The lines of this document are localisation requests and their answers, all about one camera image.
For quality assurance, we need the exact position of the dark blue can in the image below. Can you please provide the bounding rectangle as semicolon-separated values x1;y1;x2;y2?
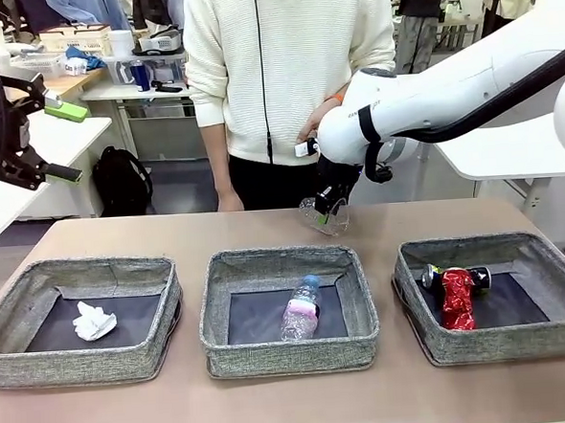
419;259;494;301

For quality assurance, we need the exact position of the beige crate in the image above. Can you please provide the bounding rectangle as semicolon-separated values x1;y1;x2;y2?
39;23;114;59

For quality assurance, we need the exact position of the large white table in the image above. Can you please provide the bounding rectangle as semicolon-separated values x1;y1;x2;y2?
418;112;565;221

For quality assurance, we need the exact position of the small white printed box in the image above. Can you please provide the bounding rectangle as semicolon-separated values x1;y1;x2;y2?
63;57;88;78

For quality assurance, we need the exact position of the person's right hand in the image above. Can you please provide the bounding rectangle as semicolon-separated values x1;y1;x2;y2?
215;192;245;213

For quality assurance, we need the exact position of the light blue shirt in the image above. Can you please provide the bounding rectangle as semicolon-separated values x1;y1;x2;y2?
44;0;131;36

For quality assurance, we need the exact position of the white headset device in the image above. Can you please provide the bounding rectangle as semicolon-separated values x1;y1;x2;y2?
137;24;187;56

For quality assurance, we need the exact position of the dark garment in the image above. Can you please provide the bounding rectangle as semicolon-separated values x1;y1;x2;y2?
12;0;57;35

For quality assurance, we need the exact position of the black jacket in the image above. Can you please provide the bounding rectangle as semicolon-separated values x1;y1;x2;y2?
130;0;189;33

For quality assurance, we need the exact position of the white paper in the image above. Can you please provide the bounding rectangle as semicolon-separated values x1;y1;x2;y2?
70;299;119;344

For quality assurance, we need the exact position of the white desk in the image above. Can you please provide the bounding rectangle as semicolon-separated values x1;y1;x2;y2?
79;75;211;165

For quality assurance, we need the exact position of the person's left hand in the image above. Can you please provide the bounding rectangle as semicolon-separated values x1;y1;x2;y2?
294;100;342;145

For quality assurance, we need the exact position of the person in white sweater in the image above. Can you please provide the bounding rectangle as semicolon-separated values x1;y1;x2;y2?
180;0;407;214

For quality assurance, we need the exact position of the clear storage bin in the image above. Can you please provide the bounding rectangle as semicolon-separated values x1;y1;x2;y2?
104;52;190;87

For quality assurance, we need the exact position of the blue cloth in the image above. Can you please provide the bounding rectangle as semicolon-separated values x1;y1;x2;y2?
64;43;108;73

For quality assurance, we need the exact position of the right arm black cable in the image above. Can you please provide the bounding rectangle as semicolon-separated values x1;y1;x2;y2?
353;40;565;185

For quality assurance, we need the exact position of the white side table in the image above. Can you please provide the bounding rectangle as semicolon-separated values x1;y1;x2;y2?
0;104;121;248

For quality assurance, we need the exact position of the blue bottle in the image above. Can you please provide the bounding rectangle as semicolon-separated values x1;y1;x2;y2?
128;57;152;93

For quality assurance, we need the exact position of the flat black device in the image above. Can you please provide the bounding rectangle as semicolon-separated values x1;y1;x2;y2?
151;78;185;95

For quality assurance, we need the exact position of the white cylinder container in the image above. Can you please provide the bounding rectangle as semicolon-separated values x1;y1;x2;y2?
106;28;136;58

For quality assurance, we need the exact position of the clear crushed plastic bottle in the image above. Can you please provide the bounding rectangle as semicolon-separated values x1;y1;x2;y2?
298;193;353;240

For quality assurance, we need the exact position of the clear plastic basket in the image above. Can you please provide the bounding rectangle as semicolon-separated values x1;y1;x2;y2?
9;51;67;83

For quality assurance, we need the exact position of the wooden top table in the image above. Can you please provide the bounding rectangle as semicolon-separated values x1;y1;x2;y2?
3;66;113;123

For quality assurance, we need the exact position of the grey fabric basket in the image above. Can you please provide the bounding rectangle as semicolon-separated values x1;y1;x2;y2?
0;251;188;390
194;241;384;383
389;229;565;371

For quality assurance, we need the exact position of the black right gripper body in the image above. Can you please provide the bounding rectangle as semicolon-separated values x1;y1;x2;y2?
312;151;363;206

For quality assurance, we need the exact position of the black backpack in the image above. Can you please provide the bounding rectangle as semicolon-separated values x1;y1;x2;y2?
90;143;155;219

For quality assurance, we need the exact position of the black cord on sweater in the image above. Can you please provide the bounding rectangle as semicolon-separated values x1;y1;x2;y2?
251;0;277;166

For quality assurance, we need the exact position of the pink label water bottle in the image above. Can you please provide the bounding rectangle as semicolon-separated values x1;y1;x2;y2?
275;274;326;343

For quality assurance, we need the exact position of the person's right forearm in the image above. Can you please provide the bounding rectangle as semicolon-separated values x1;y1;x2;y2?
198;122;238;201

